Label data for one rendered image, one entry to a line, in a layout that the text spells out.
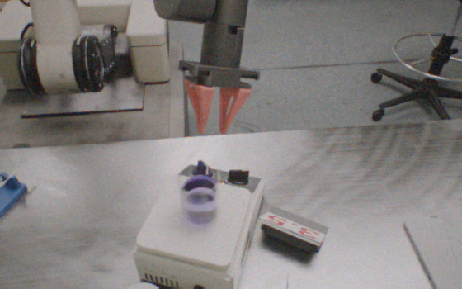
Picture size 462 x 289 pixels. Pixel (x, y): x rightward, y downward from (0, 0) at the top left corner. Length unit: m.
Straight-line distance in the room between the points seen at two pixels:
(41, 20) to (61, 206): 0.72
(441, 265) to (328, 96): 1.59
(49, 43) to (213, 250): 0.93
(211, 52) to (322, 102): 1.57
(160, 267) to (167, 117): 0.93
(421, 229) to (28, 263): 0.55
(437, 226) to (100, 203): 0.51
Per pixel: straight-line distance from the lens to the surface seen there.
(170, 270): 0.55
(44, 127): 1.50
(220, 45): 0.58
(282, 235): 0.62
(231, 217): 0.54
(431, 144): 0.84
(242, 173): 0.63
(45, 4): 1.31
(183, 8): 0.54
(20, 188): 0.75
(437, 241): 0.68
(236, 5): 0.58
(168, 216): 0.55
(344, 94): 2.19
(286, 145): 0.76
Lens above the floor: 1.27
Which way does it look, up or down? 42 degrees down
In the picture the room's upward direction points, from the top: straight up
